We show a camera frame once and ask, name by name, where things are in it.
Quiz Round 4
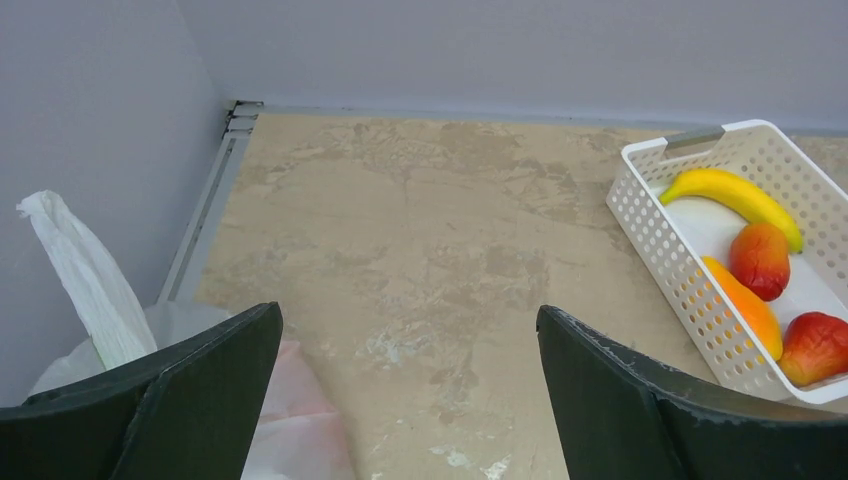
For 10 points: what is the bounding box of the red fake mango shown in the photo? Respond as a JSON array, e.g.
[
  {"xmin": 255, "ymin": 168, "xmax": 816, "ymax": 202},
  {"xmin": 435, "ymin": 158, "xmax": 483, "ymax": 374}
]
[{"xmin": 729, "ymin": 223, "xmax": 791, "ymax": 302}]

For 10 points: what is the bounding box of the white plastic bag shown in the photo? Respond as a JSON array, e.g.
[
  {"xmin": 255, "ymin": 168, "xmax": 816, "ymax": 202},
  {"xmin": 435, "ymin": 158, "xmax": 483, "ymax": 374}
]
[{"xmin": 18, "ymin": 190, "xmax": 354, "ymax": 479}]

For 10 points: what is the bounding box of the orange fake papaya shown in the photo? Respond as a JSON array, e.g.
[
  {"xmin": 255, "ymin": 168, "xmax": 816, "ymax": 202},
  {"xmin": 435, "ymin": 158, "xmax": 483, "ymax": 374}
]
[{"xmin": 701, "ymin": 256, "xmax": 783, "ymax": 361}]

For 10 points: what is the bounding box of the red fake apple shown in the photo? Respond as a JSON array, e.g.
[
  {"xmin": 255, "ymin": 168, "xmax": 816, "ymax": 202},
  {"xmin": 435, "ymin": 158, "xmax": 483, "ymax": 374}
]
[{"xmin": 778, "ymin": 311, "xmax": 847, "ymax": 387}]

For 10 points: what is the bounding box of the aluminium table edge rail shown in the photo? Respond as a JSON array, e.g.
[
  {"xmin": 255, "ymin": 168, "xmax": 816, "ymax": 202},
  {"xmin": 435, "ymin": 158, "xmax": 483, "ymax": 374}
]
[{"xmin": 156, "ymin": 100, "xmax": 264, "ymax": 304}]

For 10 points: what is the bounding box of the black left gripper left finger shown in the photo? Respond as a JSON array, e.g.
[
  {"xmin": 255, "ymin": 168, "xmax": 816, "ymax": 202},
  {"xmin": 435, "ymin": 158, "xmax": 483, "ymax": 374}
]
[{"xmin": 1, "ymin": 302, "xmax": 283, "ymax": 479}]

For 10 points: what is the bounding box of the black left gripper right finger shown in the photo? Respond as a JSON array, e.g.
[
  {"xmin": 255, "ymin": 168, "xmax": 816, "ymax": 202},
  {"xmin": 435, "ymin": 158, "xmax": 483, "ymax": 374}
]
[{"xmin": 536, "ymin": 305, "xmax": 847, "ymax": 479}]

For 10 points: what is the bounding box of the yellow fake banana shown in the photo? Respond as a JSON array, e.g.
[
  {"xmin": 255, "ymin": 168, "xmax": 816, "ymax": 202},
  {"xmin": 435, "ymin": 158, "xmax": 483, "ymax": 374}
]
[{"xmin": 658, "ymin": 168, "xmax": 804, "ymax": 253}]

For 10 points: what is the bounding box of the white perforated plastic basket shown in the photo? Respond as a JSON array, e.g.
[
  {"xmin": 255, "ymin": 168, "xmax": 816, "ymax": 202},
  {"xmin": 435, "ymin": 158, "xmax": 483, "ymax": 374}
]
[{"xmin": 607, "ymin": 119, "xmax": 847, "ymax": 405}]

